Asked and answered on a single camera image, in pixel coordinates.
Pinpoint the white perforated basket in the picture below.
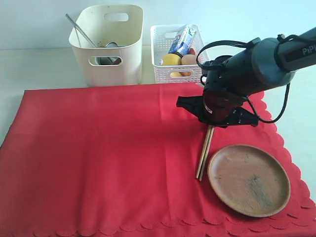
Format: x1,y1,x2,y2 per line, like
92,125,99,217
151,24,201,83

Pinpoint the silver table knife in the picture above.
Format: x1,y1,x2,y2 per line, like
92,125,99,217
65,13,98,48

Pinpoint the red sausage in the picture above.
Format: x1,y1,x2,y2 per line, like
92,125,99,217
188,48,196,55

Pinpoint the brown wooden plate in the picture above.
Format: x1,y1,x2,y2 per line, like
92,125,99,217
207,144,291,218

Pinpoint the stainless steel cup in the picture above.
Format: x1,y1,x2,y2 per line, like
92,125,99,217
95,42,120,65

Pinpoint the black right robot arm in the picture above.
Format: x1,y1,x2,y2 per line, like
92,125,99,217
176,29,316,128

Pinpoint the small milk carton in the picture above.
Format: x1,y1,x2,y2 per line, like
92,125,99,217
168,24,197,57

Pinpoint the yellow cheese wedge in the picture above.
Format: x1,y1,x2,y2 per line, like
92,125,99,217
170,72,182,78

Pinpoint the white ceramic bowl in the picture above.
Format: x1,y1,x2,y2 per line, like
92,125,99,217
89,56,121,66

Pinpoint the cream plastic bin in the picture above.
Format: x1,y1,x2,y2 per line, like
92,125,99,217
69,4,144,86

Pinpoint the wooden chopstick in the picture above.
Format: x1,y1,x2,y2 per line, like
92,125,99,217
196,125,213,179
199,126,215,181

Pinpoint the brown egg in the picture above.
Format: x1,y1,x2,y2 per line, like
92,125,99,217
181,54,197,65

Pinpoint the red tablecloth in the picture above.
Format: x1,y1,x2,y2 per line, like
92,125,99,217
0,83,316,237

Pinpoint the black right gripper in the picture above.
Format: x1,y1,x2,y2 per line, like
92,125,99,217
176,56,259,127

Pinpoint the yellow lemon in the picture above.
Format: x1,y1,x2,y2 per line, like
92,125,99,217
159,53,181,66

